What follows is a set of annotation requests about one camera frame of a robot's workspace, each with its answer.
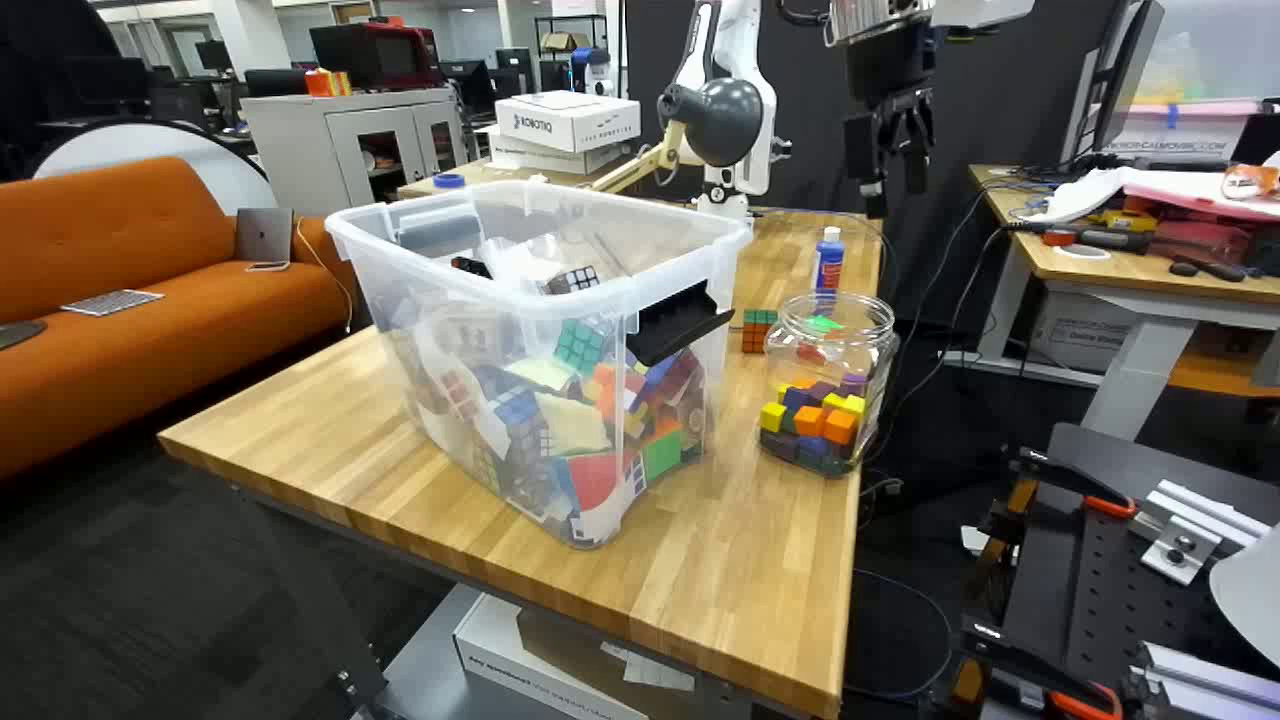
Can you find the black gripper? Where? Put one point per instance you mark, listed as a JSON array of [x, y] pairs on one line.
[[905, 123]]

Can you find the grey desk lamp wooden arm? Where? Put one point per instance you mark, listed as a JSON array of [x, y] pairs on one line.
[[719, 123]]

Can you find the white cardboard box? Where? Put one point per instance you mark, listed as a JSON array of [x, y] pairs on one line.
[[567, 123]]

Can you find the clear plastic storage bin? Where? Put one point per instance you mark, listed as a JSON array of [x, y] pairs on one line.
[[508, 309]]

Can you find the black bin handle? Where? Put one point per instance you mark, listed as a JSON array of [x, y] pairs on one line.
[[675, 325]]

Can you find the computer monitor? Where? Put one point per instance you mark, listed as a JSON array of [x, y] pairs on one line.
[[1177, 85]]

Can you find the wooden side desk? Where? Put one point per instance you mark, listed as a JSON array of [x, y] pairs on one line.
[[1188, 329]]

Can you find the orange sofa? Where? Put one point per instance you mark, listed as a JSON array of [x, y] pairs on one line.
[[141, 226]]

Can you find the blue paint bottle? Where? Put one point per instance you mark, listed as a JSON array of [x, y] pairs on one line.
[[828, 262]]

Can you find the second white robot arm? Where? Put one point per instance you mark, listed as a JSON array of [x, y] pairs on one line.
[[722, 40]]

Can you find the colourful puzzle cube on table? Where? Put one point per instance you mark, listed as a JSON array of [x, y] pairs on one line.
[[752, 332]]

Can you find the clear jar of cubes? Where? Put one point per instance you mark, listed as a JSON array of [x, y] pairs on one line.
[[828, 363]]

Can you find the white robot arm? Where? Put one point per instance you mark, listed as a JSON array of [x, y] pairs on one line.
[[888, 50]]

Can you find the grey laptop on sofa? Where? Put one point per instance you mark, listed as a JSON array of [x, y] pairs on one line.
[[267, 236]]

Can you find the white cabinet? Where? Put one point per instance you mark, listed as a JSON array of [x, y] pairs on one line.
[[331, 154]]

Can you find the grey tablet on sofa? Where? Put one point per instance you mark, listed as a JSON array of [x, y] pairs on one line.
[[110, 300]]

